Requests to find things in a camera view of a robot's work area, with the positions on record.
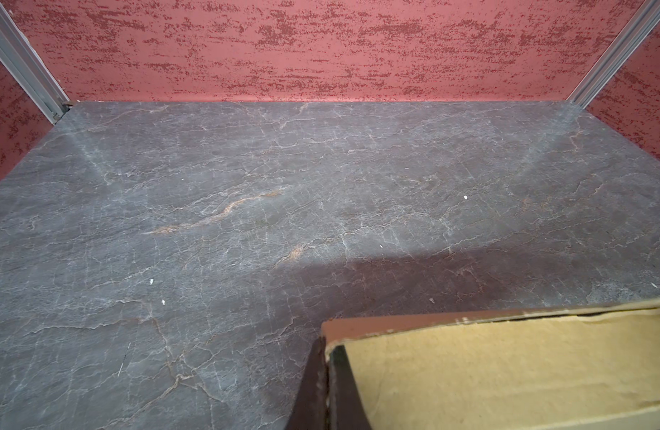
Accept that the aluminium corner post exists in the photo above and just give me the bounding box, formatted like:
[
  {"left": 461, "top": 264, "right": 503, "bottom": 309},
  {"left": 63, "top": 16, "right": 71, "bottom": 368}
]
[
  {"left": 566, "top": 0, "right": 660, "bottom": 109},
  {"left": 0, "top": 3, "right": 71, "bottom": 125}
]

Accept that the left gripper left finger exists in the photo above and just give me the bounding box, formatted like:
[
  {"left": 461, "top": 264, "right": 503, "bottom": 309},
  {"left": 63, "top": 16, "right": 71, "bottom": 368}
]
[{"left": 285, "top": 337, "right": 328, "bottom": 430}]

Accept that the right aluminium corner post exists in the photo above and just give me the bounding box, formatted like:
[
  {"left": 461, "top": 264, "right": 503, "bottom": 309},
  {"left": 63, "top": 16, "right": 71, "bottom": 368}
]
[{"left": 566, "top": 0, "right": 660, "bottom": 109}]

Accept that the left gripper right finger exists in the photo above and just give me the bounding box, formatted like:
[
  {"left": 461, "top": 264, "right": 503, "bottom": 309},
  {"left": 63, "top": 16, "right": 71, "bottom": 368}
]
[{"left": 328, "top": 346, "right": 371, "bottom": 430}]

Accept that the brown cardboard box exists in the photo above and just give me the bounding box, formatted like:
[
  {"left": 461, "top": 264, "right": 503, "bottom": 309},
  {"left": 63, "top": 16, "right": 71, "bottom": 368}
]
[{"left": 322, "top": 299, "right": 660, "bottom": 429}]

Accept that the left aluminium corner post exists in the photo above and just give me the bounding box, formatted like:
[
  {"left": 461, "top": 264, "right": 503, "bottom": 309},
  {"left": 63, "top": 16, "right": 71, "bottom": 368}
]
[{"left": 0, "top": 3, "right": 71, "bottom": 125}]

